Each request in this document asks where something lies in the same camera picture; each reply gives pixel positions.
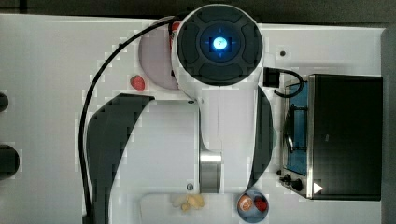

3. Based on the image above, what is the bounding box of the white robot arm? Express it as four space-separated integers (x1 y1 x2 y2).
86 4 273 224

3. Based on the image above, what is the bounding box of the black toaster oven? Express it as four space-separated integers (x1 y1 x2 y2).
277 74 383 201

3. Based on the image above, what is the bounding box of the orange slice toy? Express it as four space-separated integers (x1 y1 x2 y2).
237 194 253 212

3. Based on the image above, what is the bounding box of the peeled banana toy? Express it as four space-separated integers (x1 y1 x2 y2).
172 194 205 212

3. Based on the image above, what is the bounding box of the red tomato toy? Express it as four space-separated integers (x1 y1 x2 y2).
254 196 268 212

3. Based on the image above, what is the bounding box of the blue bowl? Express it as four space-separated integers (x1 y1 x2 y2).
236 189 269 224

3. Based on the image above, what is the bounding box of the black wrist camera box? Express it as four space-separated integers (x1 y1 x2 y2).
263 67 280 88

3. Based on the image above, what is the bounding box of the red strawberry toy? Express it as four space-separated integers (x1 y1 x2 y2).
130 75 146 91

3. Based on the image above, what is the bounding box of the red ketchup bottle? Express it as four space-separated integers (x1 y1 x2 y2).
168 21 180 47

